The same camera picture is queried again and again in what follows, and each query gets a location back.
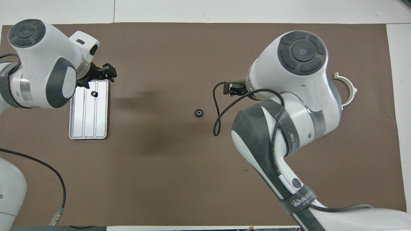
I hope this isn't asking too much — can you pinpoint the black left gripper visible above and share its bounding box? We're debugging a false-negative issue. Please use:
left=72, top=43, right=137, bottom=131
left=76, top=63, right=118, bottom=89

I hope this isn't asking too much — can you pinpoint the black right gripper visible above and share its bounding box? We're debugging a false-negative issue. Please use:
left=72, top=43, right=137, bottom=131
left=224, top=80, right=249, bottom=97

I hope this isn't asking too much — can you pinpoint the silver metal tray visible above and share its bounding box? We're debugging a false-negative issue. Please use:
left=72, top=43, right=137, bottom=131
left=69, top=80, right=109, bottom=140

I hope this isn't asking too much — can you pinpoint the brown table mat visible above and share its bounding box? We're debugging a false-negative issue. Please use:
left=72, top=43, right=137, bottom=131
left=0, top=22, right=409, bottom=227

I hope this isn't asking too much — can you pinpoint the white semicircular bracket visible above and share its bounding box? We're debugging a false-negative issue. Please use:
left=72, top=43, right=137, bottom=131
left=334, top=72, right=358, bottom=111

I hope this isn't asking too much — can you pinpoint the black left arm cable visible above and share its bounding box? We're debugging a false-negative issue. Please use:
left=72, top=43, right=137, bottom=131
left=0, top=148, right=66, bottom=227

